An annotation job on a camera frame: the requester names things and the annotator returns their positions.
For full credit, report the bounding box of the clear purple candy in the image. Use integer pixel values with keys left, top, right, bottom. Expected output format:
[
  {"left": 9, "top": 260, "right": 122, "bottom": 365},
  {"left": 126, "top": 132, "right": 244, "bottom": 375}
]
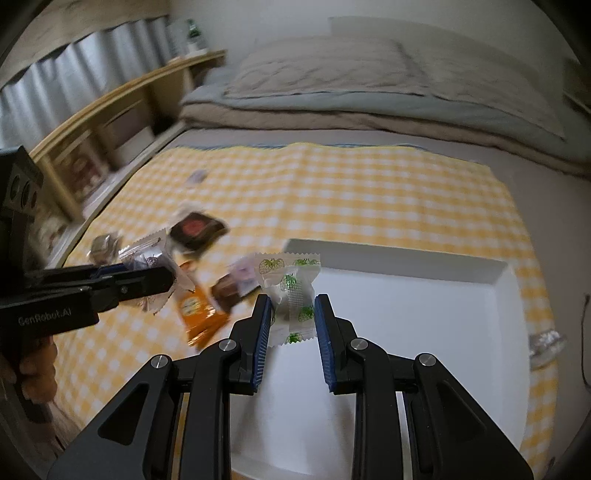
[{"left": 119, "top": 228, "right": 195, "bottom": 314}]

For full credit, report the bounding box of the orange cracker snack packet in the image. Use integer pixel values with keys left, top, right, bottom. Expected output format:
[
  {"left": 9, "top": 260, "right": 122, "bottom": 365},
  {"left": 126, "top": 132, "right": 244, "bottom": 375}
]
[{"left": 174, "top": 261, "right": 229, "bottom": 351}]

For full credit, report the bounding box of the crumpled silver plastic wrapper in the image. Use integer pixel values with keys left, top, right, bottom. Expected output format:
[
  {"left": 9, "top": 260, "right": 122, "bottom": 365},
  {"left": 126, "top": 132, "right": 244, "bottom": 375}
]
[{"left": 528, "top": 329, "right": 567, "bottom": 371}]

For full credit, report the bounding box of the green glass bottle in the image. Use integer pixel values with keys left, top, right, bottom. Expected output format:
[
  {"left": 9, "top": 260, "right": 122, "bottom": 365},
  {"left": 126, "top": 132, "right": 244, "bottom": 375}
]
[{"left": 186, "top": 19, "right": 200, "bottom": 43}]

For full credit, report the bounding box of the yellow white checkered cloth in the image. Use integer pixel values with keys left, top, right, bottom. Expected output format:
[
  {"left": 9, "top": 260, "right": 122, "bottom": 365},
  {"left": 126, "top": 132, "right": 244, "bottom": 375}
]
[{"left": 55, "top": 143, "right": 558, "bottom": 478}]

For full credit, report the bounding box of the white box on shelf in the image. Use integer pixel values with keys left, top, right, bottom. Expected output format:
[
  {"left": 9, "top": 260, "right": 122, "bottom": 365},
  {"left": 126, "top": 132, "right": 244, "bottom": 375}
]
[{"left": 112, "top": 126, "right": 155, "bottom": 168}]

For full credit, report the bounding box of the person's left hand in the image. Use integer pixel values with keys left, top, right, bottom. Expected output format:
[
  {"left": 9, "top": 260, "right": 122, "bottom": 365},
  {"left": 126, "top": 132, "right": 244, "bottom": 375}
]
[{"left": 1, "top": 336, "right": 58, "bottom": 404}]

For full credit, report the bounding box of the black red mooncake packet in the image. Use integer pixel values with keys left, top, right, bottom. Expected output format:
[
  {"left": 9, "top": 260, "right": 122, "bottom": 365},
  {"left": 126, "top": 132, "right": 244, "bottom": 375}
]
[{"left": 169, "top": 212, "right": 228, "bottom": 252}]

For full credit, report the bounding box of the silver foil snack packet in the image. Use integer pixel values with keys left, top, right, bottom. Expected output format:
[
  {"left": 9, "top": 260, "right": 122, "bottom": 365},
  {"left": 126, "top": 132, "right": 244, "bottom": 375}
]
[{"left": 88, "top": 233, "right": 121, "bottom": 265}]

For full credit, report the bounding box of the brown chocolate snack packet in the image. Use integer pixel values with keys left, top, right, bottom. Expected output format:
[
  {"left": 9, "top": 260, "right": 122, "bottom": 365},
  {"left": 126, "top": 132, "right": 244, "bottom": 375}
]
[{"left": 211, "top": 274, "right": 256, "bottom": 313}]

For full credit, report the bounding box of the red patterned box on shelf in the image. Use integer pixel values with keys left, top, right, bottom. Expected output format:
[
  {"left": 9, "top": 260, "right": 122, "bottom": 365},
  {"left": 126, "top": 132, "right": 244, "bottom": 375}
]
[{"left": 52, "top": 130, "right": 109, "bottom": 203}]

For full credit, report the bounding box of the white cardboard tray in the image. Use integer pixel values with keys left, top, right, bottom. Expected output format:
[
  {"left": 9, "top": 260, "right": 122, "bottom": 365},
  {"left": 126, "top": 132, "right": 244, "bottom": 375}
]
[{"left": 230, "top": 239, "right": 530, "bottom": 479}]

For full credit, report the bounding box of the grey curtain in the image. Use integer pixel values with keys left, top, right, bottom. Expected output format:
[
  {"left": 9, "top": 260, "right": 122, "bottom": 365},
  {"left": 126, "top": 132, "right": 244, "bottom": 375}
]
[{"left": 1, "top": 16, "right": 172, "bottom": 150}]

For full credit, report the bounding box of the wooden bedside shelf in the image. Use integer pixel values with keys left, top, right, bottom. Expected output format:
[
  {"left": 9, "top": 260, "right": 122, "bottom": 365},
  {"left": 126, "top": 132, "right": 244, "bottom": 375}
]
[{"left": 30, "top": 50, "right": 226, "bottom": 268}]

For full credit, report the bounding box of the white green strawberry candy packet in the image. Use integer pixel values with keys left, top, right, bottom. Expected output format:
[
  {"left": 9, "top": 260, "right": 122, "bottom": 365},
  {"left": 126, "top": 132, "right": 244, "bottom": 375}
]
[{"left": 253, "top": 252, "right": 322, "bottom": 347}]

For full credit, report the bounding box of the small purple pastry packet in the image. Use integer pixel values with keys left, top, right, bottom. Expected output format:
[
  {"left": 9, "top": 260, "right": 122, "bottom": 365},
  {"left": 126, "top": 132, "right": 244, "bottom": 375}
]
[{"left": 186, "top": 169, "right": 207, "bottom": 186}]

